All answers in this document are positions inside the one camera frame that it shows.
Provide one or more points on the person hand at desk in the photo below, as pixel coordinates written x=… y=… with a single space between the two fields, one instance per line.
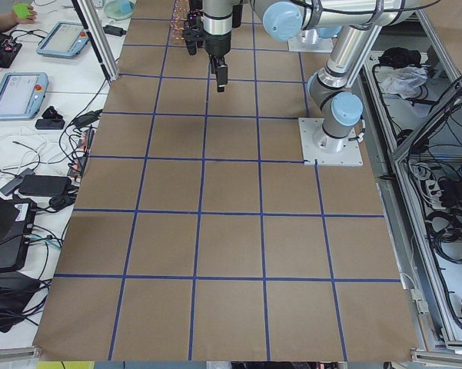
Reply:
x=15 y=20

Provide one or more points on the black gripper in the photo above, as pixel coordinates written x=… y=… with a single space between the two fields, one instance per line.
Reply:
x=218 y=45

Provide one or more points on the black laptop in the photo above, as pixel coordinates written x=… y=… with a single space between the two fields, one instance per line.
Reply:
x=16 y=220

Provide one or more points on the copper wire wine basket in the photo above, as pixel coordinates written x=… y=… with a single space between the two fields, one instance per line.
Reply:
x=179 y=16

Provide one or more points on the black power adapter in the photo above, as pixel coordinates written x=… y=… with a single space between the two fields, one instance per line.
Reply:
x=44 y=185

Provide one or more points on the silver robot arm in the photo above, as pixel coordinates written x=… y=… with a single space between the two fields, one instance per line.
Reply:
x=361 y=22
x=209 y=24

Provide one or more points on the black power brick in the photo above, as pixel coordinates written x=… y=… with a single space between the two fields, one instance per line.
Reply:
x=114 y=30

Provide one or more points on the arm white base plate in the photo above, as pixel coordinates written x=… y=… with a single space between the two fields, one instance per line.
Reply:
x=313 y=41
x=320 y=149

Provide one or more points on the blue teach pendant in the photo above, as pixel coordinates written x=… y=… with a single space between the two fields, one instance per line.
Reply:
x=22 y=94
x=65 y=40

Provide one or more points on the green block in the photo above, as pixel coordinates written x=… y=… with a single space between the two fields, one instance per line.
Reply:
x=21 y=10

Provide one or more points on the aluminium frame post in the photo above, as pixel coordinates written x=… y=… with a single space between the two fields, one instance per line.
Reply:
x=96 y=34

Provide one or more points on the upper blue teach pendant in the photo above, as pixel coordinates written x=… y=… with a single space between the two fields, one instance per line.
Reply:
x=65 y=40

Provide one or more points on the green plastic bowl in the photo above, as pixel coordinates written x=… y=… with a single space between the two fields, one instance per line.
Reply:
x=119 y=9

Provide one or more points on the lower blue teach pendant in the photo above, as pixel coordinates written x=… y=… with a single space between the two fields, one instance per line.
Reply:
x=22 y=94

